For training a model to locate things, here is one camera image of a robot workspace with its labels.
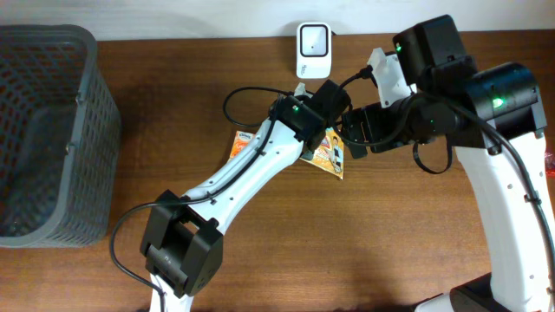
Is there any grey plastic mesh basket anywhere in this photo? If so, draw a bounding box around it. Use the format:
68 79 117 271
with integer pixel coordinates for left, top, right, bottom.
1 25 121 249

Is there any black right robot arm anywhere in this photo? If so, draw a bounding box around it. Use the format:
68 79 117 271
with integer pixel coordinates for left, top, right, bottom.
341 15 554 311

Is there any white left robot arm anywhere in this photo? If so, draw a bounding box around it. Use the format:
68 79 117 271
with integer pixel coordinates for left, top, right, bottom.
140 81 351 311

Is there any beige wet wipes pack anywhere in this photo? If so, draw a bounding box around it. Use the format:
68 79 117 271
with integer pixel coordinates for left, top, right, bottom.
301 127 344 180

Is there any red snack bag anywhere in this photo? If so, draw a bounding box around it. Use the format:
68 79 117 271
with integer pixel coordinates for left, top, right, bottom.
544 151 555 178

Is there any white barcode scanner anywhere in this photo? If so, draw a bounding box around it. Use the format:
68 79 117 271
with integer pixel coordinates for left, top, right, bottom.
296 22 332 79

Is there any small orange packet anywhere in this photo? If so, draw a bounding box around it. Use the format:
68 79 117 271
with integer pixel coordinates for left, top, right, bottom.
228 131 254 161

